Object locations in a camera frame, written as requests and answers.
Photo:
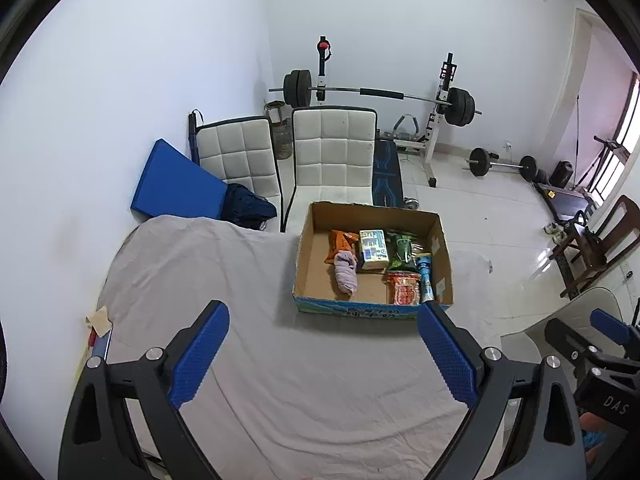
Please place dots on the white shoes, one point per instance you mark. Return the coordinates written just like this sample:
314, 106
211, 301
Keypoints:
555, 232

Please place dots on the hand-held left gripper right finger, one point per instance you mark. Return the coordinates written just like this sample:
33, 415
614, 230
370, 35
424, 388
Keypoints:
447, 355

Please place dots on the red snack packet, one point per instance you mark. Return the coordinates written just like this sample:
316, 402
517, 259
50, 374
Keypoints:
402, 290

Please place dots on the cardboard box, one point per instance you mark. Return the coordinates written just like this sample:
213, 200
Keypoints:
315, 260

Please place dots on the pale purple cloth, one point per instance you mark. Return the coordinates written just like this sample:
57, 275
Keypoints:
346, 275

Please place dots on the black speaker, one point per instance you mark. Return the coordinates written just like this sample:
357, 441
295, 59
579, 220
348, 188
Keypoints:
562, 174

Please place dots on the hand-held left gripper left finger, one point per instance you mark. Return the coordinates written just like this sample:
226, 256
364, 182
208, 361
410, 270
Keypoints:
200, 355

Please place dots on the dark wooden chair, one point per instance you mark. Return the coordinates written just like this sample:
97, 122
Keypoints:
612, 225

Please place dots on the orange snack packet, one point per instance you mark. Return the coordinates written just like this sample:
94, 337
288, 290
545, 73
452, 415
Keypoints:
340, 242

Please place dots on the black treadmill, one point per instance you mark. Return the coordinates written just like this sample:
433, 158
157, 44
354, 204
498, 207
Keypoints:
570, 205

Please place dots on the large black barbell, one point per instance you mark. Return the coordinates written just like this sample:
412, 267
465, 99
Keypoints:
340, 90

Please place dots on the black exercise stand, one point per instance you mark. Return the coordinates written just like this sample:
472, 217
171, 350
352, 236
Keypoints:
607, 160

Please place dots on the white quilted chair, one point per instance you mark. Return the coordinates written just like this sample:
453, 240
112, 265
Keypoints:
240, 155
332, 155

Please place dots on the beige plastic chair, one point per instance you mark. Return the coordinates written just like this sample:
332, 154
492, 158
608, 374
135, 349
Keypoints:
580, 305

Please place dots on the window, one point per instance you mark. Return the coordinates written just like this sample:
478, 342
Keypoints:
627, 140

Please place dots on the black blue weight bench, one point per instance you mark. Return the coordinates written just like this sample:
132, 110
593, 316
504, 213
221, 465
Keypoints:
387, 175

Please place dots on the black blue pole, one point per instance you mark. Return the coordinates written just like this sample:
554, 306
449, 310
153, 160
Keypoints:
192, 135

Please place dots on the small black barbell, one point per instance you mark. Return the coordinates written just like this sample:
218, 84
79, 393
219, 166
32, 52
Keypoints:
479, 161

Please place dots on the clear plastic jug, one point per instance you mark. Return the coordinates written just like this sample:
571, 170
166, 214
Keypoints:
282, 142

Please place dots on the dark blue bag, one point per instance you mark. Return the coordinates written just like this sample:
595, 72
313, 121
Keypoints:
247, 205

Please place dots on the green snack packet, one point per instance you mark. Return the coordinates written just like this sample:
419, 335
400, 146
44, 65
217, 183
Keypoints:
402, 252

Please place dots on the blue foam mat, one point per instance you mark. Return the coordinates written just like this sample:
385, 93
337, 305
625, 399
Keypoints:
175, 180

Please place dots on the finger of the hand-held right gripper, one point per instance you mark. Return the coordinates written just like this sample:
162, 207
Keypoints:
607, 324
565, 335

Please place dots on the white bench press rack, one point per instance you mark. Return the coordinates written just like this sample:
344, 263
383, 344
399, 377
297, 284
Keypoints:
431, 150

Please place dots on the small grey wheel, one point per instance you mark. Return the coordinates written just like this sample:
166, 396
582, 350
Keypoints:
411, 204

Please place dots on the long blue green packet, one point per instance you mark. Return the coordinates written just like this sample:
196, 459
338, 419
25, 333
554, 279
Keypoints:
426, 280

